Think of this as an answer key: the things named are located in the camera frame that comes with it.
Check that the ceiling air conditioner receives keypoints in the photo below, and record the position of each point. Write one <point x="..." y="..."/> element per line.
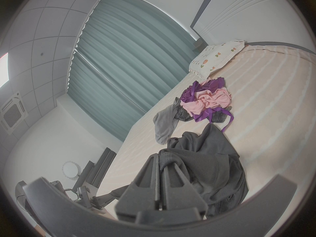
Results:
<point x="13" y="113"/>

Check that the grey bedside table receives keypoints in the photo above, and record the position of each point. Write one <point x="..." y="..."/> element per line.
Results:
<point x="198" y="44"/>

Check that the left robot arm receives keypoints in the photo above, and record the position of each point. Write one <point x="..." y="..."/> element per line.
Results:
<point x="84" y="194"/>

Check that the grey garment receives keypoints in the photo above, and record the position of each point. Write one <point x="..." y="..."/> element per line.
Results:
<point x="165" y="125"/>

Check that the blue-green curtain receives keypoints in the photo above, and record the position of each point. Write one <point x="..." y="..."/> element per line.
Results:
<point x="138" y="41"/>
<point x="98" y="102"/>

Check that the white printed pillow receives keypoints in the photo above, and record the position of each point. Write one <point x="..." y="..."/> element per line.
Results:
<point x="214" y="55"/>

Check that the round white mirror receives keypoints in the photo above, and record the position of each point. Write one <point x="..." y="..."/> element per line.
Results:
<point x="70" y="169"/>

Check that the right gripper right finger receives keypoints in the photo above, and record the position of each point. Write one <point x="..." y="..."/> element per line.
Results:
<point x="187" y="201"/>

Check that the ceiling light panel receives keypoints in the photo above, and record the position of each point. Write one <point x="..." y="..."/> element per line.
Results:
<point x="3" y="70"/>

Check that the bed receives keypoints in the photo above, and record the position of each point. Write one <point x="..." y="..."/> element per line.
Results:
<point x="259" y="107"/>

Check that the pile of clothes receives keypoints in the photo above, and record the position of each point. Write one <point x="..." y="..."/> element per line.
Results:
<point x="209" y="100"/>

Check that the black T-shirt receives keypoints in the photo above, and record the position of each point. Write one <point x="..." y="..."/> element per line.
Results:
<point x="209" y="162"/>

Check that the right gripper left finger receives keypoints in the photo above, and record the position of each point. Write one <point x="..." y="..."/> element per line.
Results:
<point x="133" y="201"/>

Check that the black chest of drawers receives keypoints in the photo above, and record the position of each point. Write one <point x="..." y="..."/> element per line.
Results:
<point x="105" y="167"/>

